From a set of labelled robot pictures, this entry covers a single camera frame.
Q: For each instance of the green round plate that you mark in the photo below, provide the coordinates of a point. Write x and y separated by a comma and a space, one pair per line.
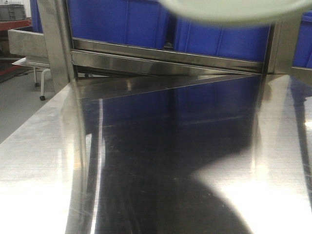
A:
236, 12

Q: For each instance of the stainless steel shelf rack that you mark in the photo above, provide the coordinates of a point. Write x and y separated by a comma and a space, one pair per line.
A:
68, 55

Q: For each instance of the left blue plastic bin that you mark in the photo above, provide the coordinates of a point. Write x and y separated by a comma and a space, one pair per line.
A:
141, 23

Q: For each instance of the blue plastic bin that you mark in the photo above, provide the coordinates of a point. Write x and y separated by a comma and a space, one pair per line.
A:
141, 23
246, 43

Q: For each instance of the right blue plastic bin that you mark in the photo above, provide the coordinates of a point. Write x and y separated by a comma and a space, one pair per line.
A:
246, 43

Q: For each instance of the steel cart with white legs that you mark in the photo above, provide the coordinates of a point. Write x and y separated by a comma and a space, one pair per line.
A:
31, 46

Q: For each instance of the far left blue bin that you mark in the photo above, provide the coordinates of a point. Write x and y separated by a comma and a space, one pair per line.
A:
35, 17

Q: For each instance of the far right blue bin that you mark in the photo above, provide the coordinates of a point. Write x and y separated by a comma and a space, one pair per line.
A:
303, 52

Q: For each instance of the red metal rack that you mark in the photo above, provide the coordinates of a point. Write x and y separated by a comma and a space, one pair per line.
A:
7, 69

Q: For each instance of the grey plastic crate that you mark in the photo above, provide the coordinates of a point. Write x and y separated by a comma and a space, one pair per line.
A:
12, 12

